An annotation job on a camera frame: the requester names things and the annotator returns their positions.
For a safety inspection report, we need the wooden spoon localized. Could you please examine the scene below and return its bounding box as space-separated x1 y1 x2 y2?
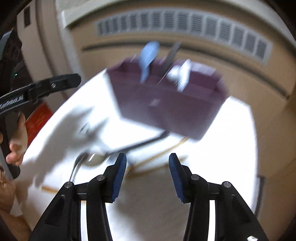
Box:
41 186 58 193

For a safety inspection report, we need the metal shovel-shaped spoon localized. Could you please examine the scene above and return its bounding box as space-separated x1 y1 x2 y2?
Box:
69 152 89 182

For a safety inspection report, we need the translucent brown plastic spoon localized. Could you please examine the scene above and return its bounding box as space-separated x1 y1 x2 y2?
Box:
82 131 170 167

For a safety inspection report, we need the blue plastic rice spoon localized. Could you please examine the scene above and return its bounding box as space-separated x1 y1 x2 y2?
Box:
138 41 159 83

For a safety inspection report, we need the black flat-handled utensil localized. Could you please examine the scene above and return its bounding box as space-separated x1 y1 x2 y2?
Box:
157 42 181 85

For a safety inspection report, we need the white ball-handle spoon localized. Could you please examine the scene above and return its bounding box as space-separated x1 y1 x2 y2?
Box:
166 65 181 85

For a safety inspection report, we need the pink jacket sleeve forearm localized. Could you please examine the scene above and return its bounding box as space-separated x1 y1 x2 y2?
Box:
1 167 31 240

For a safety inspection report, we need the person left hand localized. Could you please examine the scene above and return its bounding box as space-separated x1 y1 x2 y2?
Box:
6 113 28 167

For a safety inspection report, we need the red floor mat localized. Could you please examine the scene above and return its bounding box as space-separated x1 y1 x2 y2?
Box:
25 102 53 146

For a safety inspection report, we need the purple plastic utensil holder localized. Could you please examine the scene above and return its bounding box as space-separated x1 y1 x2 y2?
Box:
107 58 229 140

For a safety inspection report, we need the grey ventilation grille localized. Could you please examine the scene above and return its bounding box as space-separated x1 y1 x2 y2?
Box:
95 8 273 64

